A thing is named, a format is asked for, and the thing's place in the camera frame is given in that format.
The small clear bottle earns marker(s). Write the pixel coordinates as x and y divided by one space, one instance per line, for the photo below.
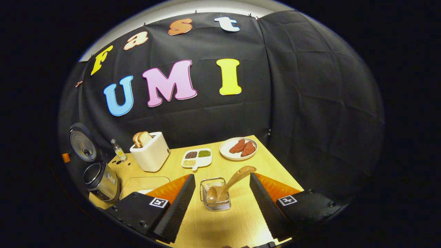
119 152

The dark lidded rice cooker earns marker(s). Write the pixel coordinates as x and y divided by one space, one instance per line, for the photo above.
101 182

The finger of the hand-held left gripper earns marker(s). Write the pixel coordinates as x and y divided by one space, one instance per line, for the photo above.
65 157

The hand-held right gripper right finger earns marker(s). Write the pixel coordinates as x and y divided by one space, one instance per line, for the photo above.
267 206

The yellow beans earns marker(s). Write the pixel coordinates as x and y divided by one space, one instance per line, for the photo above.
189 163

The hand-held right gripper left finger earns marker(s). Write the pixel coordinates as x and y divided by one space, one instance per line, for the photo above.
177 206

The green beans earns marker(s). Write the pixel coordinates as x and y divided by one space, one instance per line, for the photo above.
204 153

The white divided dish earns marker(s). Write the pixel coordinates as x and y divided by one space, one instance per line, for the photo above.
203 161

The dark beans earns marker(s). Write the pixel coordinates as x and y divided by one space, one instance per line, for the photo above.
191 154

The white round plate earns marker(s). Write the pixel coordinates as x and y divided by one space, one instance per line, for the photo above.
227 153

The toasted bread slice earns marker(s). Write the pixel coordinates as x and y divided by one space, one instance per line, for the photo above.
136 139
145 138

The white toaster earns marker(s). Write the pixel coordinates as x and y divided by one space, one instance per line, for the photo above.
151 155

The wooden spoon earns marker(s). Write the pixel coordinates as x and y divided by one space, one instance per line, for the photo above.
234 179

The black backdrop cloth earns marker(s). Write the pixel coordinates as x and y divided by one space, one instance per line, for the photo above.
310 103

